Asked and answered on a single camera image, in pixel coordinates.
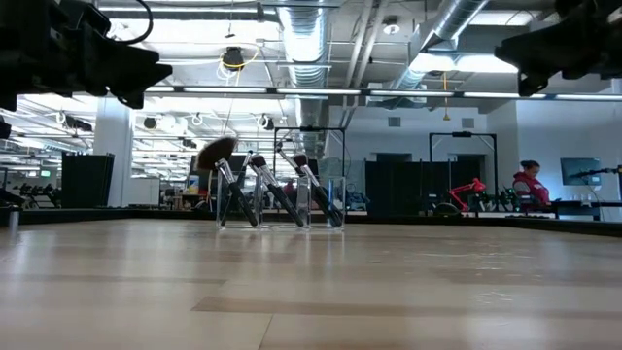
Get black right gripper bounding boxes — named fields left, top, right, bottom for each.
left=494, top=9, right=622, bottom=97

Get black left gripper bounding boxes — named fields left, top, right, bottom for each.
left=52, top=28, right=174, bottom=110

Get large fan makeup brush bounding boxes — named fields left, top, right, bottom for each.
left=195, top=135, right=259, bottom=228

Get black makeup brush dark bristles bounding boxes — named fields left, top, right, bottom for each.
left=249, top=153, right=306, bottom=228

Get thick-handled black makeup brush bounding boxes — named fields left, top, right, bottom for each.
left=291, top=152, right=345, bottom=228

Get yellow hanging pendant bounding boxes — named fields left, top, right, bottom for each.
left=440, top=71, right=452, bottom=123

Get white cabinet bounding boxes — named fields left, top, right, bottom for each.
left=128, top=177, right=161, bottom=206

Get black partition panel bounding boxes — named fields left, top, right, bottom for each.
left=61, top=153, right=116, bottom=209

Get black display panel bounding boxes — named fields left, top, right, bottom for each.
left=188, top=154, right=249, bottom=210

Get black background robot equipment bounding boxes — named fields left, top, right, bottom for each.
left=485, top=187, right=519, bottom=213

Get dark background table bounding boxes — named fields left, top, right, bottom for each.
left=522, top=197, right=622, bottom=223

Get long light bar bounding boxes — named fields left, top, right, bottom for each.
left=145, top=85, right=622, bottom=101

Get clear acrylic brush organizer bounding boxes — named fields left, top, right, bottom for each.
left=215, top=167, right=347, bottom=230

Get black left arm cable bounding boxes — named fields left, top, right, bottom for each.
left=114, top=0, right=155, bottom=46

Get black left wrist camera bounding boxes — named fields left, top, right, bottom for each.
left=57, top=0, right=113, bottom=38

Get smooth silver ventilation duct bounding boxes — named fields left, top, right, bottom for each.
left=388, top=0, right=490, bottom=93

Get black reel yellow cord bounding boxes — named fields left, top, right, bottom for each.
left=221, top=46, right=247, bottom=73

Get wall monitor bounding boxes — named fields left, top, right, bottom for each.
left=559, top=156, right=604, bottom=188

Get black aluminium table frame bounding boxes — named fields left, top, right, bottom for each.
left=0, top=206, right=622, bottom=238

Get corrugated silver ventilation duct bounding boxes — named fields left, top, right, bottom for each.
left=277, top=0, right=332, bottom=88

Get wide black partition wall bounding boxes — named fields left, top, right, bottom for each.
left=364, top=153, right=487, bottom=216

